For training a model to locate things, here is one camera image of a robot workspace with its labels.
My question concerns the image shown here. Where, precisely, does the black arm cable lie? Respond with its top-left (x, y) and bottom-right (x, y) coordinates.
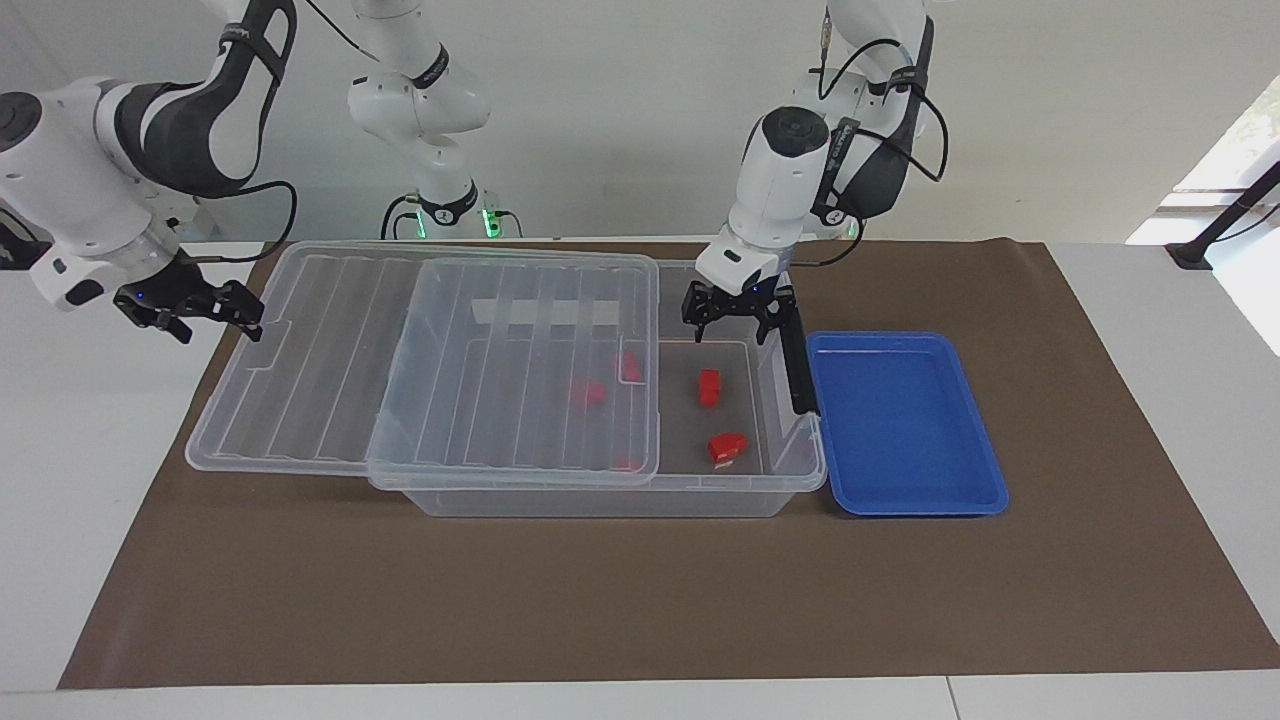
top-left (790, 38), bottom-right (949, 267)
top-left (180, 180), bottom-right (299, 264)

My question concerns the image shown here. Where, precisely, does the black box latch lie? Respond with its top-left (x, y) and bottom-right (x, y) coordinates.
top-left (781, 305), bottom-right (821, 416)

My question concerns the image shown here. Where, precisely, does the black stand foot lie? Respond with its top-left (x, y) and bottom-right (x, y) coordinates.
top-left (1165, 160), bottom-right (1280, 271)

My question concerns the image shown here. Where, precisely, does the brown table mat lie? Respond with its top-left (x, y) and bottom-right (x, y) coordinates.
top-left (57, 240), bottom-right (1280, 691)

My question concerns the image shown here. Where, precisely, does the black right base cable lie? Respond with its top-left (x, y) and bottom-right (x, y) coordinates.
top-left (380, 193), bottom-right (421, 241)

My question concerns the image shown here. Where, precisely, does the clear plastic storage box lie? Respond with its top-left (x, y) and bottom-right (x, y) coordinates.
top-left (368, 258), bottom-right (829, 519)

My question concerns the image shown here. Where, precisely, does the blue plastic tray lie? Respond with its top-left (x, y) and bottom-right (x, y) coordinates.
top-left (805, 331), bottom-right (1009, 517)

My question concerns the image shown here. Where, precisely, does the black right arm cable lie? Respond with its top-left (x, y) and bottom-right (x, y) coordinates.
top-left (180, 180), bottom-right (299, 264)

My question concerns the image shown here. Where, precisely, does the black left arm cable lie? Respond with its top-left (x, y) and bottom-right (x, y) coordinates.
top-left (790, 38), bottom-right (949, 267)

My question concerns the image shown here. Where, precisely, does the clear ribbed box lid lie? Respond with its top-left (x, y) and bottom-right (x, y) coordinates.
top-left (185, 240), bottom-right (661, 489)

